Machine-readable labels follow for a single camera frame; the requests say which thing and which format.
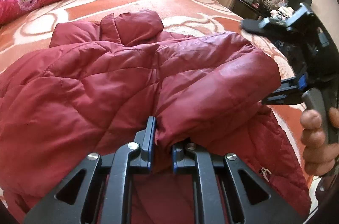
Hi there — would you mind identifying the dark cluttered side table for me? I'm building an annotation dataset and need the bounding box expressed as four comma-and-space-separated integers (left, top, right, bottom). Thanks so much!
231, 0, 295, 21

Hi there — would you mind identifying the person's right hand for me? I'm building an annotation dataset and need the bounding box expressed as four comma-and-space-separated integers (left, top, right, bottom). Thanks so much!
300, 110, 338, 176

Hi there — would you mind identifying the red quilted puffer jacket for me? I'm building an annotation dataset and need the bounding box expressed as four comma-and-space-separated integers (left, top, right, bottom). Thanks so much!
1, 10, 311, 223

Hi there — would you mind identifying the orange white floral blanket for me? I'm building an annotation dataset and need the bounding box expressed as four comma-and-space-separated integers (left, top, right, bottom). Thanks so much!
0, 0, 314, 187

